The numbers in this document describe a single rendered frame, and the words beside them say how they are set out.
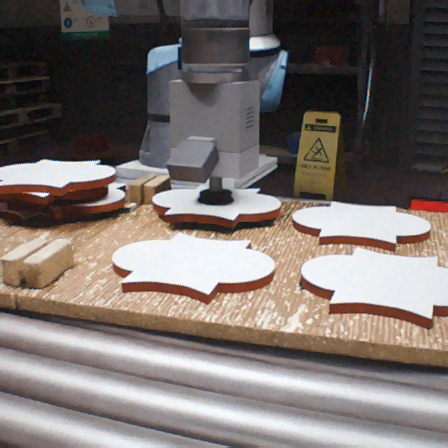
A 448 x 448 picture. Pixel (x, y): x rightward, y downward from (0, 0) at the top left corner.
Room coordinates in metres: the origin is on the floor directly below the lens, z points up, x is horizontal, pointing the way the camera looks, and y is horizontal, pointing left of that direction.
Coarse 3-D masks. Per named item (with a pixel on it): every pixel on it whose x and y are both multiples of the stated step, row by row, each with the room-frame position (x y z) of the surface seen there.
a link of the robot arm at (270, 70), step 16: (256, 0) 1.07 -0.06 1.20; (272, 0) 1.10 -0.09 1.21; (256, 16) 1.07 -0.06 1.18; (272, 16) 1.10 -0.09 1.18; (256, 32) 1.08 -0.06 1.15; (272, 32) 1.11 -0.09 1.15; (256, 48) 1.07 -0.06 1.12; (272, 48) 1.08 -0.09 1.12; (256, 64) 1.07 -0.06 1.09; (272, 64) 1.09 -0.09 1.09; (272, 80) 1.08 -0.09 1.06; (272, 96) 1.08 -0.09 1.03
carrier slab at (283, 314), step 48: (96, 240) 0.58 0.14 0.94; (144, 240) 0.58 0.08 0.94; (240, 240) 0.58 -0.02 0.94; (288, 240) 0.58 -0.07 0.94; (432, 240) 0.58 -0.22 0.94; (48, 288) 0.46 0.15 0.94; (96, 288) 0.46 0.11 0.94; (288, 288) 0.46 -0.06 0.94; (240, 336) 0.40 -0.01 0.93; (288, 336) 0.39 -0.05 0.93; (336, 336) 0.38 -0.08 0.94; (384, 336) 0.38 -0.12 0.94; (432, 336) 0.37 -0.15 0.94
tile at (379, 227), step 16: (320, 208) 0.66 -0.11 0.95; (336, 208) 0.66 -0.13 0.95; (352, 208) 0.66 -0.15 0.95; (368, 208) 0.67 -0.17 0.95; (384, 208) 0.67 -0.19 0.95; (304, 224) 0.60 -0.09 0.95; (320, 224) 0.60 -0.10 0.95; (336, 224) 0.60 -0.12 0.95; (352, 224) 0.60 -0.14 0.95; (368, 224) 0.60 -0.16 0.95; (384, 224) 0.60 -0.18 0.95; (400, 224) 0.60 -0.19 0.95; (416, 224) 0.60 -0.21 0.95; (320, 240) 0.57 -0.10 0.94; (336, 240) 0.57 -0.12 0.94; (352, 240) 0.57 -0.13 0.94; (368, 240) 0.57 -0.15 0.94; (384, 240) 0.56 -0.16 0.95; (400, 240) 0.57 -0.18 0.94; (416, 240) 0.57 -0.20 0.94
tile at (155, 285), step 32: (128, 256) 0.51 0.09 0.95; (160, 256) 0.51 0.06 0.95; (192, 256) 0.51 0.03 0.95; (224, 256) 0.51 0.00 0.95; (256, 256) 0.51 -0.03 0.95; (128, 288) 0.45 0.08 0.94; (160, 288) 0.45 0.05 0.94; (192, 288) 0.44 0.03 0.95; (224, 288) 0.45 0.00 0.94; (256, 288) 0.46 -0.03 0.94
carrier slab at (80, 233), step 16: (128, 208) 0.70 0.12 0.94; (0, 224) 0.64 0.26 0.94; (16, 224) 0.64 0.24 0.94; (48, 224) 0.64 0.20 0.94; (64, 224) 0.64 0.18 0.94; (80, 224) 0.64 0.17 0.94; (96, 224) 0.64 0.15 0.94; (112, 224) 0.64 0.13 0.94; (0, 240) 0.58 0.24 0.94; (16, 240) 0.58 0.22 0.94; (32, 240) 0.58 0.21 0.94; (48, 240) 0.58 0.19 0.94; (80, 240) 0.58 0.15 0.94; (0, 256) 0.54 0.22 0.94; (0, 272) 0.49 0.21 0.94; (0, 288) 0.46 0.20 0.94; (16, 288) 0.46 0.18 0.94; (0, 304) 0.45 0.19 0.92; (16, 304) 0.45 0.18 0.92
